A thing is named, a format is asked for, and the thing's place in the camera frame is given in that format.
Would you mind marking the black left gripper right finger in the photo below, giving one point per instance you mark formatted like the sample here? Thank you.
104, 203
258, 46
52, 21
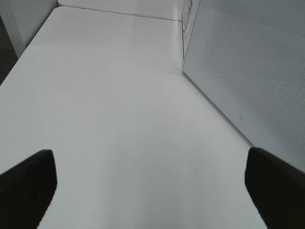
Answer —
277, 190

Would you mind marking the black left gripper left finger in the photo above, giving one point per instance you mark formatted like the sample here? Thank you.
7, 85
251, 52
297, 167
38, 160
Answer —
26, 191

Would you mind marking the white microwave door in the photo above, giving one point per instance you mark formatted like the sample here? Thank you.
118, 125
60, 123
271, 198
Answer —
248, 57

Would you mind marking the white microwave oven body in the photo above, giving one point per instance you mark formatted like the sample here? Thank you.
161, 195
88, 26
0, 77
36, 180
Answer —
190, 8

